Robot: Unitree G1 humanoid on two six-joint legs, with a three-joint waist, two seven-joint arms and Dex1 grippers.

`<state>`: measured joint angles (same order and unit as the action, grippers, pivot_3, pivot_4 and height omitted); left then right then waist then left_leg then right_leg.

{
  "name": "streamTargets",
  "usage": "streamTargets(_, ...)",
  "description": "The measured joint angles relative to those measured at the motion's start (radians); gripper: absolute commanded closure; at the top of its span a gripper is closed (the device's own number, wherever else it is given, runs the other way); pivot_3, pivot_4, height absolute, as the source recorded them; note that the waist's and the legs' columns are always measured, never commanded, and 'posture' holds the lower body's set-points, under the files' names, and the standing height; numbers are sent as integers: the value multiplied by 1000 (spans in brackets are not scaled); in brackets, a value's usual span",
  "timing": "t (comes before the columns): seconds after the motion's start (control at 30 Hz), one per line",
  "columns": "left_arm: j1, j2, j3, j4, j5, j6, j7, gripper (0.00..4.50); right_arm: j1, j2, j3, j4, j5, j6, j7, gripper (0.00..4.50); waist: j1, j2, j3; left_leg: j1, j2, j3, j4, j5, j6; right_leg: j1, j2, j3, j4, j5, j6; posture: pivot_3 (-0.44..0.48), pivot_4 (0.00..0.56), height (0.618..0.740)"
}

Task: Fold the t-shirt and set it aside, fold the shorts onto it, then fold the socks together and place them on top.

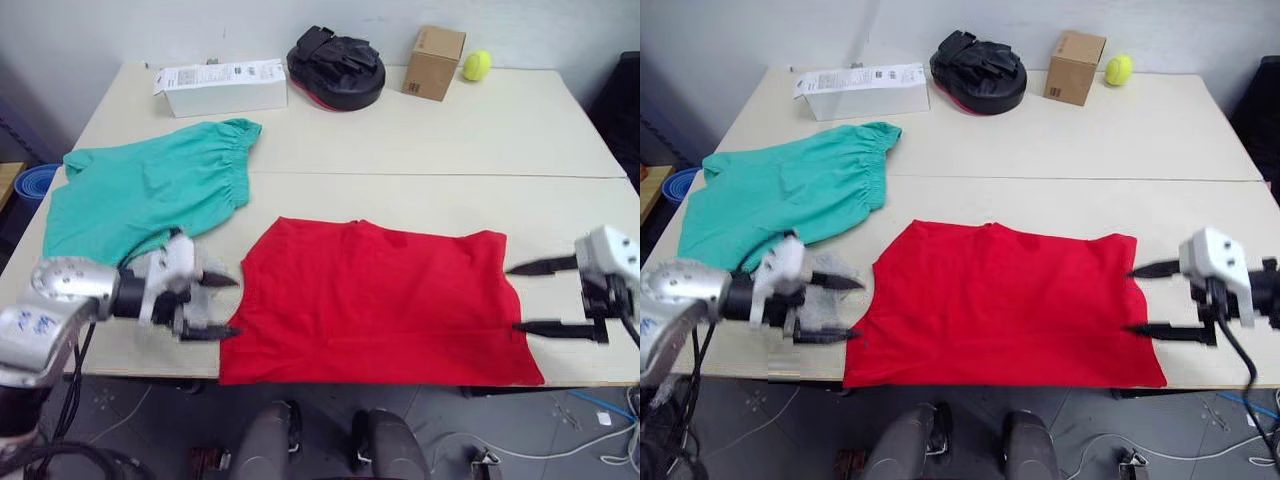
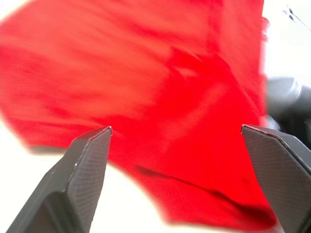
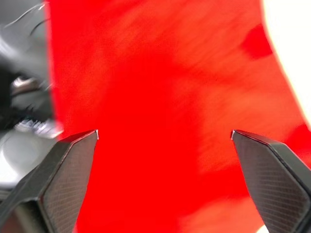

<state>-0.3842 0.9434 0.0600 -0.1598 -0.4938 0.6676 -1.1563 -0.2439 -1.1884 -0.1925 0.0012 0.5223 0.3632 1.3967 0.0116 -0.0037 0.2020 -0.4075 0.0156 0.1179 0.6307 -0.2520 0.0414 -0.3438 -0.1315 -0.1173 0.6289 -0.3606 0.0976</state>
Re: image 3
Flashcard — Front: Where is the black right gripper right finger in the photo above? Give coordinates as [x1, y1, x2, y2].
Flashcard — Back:
[230, 130, 311, 233]

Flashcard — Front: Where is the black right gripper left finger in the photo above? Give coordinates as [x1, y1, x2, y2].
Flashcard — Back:
[0, 129, 100, 233]

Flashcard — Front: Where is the red t-shirt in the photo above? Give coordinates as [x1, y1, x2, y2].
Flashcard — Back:
[44, 0, 311, 233]

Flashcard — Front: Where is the silver robot body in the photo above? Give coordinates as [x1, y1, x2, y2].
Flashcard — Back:
[0, 0, 64, 195]

